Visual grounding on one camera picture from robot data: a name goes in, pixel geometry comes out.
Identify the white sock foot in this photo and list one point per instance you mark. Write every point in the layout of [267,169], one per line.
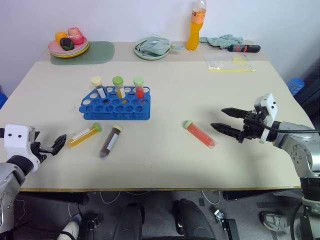
[70,228]

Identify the green cap red liquid tube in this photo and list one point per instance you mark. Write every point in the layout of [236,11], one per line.
[139,90]
[201,135]

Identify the green placemat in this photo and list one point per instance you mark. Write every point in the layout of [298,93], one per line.
[100,53]

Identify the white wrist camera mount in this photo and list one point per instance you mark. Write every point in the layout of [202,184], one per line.
[15,140]
[268,105]

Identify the pink toy apple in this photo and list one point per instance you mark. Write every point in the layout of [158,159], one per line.
[75,35]

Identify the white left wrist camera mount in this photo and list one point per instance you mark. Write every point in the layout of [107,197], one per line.
[15,140]

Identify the black table leg bar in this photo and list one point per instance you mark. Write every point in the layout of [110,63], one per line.
[55,197]
[250,195]

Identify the pale green plate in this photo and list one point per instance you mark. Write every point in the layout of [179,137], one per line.
[150,56]

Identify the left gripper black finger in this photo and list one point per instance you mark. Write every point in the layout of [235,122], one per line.
[60,143]

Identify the orange drink plastic bottle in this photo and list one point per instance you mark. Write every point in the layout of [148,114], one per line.
[193,35]

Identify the pink plate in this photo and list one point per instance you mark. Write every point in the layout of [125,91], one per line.
[53,46]

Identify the green cap orange liquid tube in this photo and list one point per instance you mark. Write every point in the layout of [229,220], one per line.
[118,87]
[82,136]

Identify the dark rounded shape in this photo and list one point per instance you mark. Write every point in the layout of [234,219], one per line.
[128,222]
[192,220]

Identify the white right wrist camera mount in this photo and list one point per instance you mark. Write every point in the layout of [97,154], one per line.
[268,105]

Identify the clear zip plastic bag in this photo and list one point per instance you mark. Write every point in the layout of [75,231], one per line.
[225,63]

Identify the black and red screwdriver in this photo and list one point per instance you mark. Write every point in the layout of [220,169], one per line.
[243,48]

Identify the black chair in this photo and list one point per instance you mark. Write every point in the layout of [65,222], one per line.
[310,95]

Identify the grey sneaker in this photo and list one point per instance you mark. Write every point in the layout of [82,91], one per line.
[273,221]

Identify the blue plastic stool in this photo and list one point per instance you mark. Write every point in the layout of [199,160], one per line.
[2,97]
[295,86]

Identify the teal cloth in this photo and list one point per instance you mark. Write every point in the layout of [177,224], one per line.
[220,40]

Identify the blue test tube rack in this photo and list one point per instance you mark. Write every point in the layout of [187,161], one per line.
[110,108]

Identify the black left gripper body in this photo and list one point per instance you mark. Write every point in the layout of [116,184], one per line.
[37,150]

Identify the yellow plate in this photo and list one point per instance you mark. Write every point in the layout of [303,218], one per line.
[67,56]

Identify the black box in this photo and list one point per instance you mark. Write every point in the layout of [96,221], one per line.
[231,228]

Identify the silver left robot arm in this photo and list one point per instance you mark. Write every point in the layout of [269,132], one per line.
[10,182]

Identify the black and green toy food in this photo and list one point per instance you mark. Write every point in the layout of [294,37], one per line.
[66,43]

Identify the orange toy fruit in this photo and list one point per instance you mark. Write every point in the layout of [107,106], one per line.
[60,36]

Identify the stack of plates with toy food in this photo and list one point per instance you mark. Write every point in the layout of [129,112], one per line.
[82,49]

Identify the cream cap dark liquid tube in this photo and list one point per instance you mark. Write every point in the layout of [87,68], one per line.
[111,141]
[100,90]

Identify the metal clamp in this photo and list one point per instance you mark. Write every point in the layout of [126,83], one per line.
[218,215]

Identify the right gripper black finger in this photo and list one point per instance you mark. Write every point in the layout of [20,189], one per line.
[227,130]
[235,113]

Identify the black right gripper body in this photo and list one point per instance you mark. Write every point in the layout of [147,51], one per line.
[252,125]

